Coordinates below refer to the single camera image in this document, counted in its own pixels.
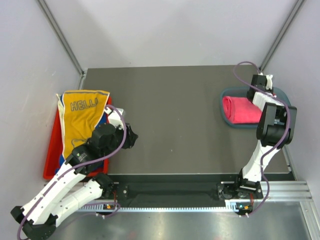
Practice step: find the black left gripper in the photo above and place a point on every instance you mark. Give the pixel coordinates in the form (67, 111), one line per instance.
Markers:
(131, 138)

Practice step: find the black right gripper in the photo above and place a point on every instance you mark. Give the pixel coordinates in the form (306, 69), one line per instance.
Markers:
(268, 90)

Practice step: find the pink towel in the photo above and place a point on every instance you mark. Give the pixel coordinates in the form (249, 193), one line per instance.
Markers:
(239, 110)

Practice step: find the yellow hello towel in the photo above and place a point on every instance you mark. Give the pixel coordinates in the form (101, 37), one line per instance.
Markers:
(80, 112)

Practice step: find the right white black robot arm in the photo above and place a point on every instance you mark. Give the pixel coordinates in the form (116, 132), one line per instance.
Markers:
(275, 130)

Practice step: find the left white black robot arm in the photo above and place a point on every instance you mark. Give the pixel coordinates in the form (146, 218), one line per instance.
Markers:
(40, 217)

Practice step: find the translucent blue plastic container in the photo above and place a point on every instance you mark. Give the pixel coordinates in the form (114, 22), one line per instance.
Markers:
(236, 92)

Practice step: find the blue terry towel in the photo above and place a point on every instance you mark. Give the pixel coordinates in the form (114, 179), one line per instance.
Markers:
(61, 161)

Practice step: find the red plastic bin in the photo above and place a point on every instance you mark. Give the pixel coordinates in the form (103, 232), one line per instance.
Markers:
(55, 148)

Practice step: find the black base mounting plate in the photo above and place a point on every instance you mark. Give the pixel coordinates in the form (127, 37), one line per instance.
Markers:
(213, 190)

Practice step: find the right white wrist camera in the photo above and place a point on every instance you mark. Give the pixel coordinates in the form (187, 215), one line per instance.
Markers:
(267, 82)

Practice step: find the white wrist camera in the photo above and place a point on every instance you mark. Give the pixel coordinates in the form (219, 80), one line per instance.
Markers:
(114, 118)
(267, 82)

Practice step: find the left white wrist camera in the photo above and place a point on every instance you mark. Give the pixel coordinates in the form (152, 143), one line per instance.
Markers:
(114, 118)

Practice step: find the right aluminium frame post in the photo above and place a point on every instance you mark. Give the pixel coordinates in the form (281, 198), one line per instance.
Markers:
(293, 13)

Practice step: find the aluminium frame post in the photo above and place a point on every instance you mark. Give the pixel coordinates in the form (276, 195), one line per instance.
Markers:
(293, 13)
(60, 35)

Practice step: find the aluminium extrusion rail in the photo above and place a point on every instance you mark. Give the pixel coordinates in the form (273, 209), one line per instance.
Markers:
(289, 191)

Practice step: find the left aluminium frame post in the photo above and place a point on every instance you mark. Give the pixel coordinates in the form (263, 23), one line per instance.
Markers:
(60, 35)

